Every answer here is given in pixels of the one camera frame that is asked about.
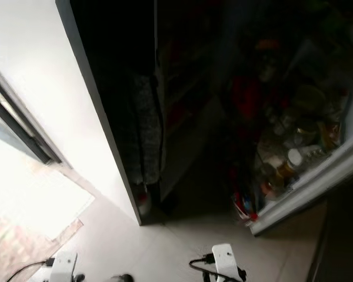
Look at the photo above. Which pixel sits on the white fridge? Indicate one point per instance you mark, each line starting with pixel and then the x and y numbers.
pixel 47 88

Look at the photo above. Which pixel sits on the white fridge door with shelves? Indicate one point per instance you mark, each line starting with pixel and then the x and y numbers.
pixel 312 188

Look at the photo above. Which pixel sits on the red patterned floor mat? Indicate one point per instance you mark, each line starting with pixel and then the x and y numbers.
pixel 23 252

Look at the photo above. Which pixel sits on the long red and blue packet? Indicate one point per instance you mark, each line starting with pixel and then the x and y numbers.
pixel 245 208

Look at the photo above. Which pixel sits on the grey sliding door frame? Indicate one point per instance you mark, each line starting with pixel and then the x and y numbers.
pixel 23 120

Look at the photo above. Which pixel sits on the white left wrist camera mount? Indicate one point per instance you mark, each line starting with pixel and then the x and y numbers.
pixel 65 267

